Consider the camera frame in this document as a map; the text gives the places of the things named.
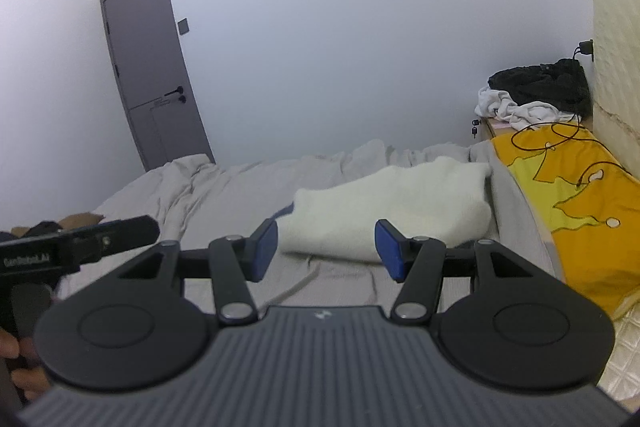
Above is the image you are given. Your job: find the grey bed sheet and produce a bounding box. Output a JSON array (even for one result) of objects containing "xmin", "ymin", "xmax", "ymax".
[{"xmin": 55, "ymin": 139, "xmax": 566, "ymax": 308}]

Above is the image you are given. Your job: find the white fuzzy striped sweater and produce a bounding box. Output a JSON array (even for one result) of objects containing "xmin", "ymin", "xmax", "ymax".
[{"xmin": 272, "ymin": 155, "xmax": 493, "ymax": 264}]

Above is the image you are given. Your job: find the cream padded headboard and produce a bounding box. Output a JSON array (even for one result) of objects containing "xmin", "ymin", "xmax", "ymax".
[{"xmin": 592, "ymin": 0, "xmax": 640, "ymax": 180}]

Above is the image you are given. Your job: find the cream quilted mattress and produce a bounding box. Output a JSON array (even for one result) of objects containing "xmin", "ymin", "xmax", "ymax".
[{"xmin": 597, "ymin": 314, "xmax": 640, "ymax": 405}]

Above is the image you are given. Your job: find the brown cloth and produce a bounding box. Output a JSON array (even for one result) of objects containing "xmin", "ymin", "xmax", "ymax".
[{"xmin": 10, "ymin": 213, "xmax": 106, "ymax": 238}]

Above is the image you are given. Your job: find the black cable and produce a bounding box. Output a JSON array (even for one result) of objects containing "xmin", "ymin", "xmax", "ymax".
[{"xmin": 510, "ymin": 114, "xmax": 631, "ymax": 188}]

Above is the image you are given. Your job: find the person's left hand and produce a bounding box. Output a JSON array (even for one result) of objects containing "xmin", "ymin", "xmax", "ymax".
[{"xmin": 0, "ymin": 326, "xmax": 51, "ymax": 405}]

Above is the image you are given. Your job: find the black charger plug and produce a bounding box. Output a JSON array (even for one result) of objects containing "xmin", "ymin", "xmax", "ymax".
[{"xmin": 572, "ymin": 39, "xmax": 594, "ymax": 64}]

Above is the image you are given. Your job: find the black clothes pile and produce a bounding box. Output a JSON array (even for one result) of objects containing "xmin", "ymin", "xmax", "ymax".
[{"xmin": 487, "ymin": 58, "xmax": 592, "ymax": 118}]

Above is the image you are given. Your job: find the white crumpled cloth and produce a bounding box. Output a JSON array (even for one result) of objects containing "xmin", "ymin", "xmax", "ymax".
[{"xmin": 474, "ymin": 87, "xmax": 581, "ymax": 130}]

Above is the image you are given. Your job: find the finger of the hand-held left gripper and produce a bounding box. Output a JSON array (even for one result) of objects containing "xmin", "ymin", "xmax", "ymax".
[{"xmin": 57, "ymin": 215, "xmax": 161, "ymax": 265}]

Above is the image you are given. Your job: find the yellow printed blanket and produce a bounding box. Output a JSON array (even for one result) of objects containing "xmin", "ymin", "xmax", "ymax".
[{"xmin": 492, "ymin": 124, "xmax": 640, "ymax": 320}]

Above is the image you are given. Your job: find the grey door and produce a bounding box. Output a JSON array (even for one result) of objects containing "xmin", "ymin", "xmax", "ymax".
[{"xmin": 99, "ymin": 0, "xmax": 217, "ymax": 172}]

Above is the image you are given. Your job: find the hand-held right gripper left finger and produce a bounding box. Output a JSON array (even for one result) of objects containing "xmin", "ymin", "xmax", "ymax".
[{"xmin": 117, "ymin": 218, "xmax": 279, "ymax": 325}]

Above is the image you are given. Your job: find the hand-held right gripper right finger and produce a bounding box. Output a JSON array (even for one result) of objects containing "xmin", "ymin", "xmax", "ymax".
[{"xmin": 375, "ymin": 218, "xmax": 533, "ymax": 325}]

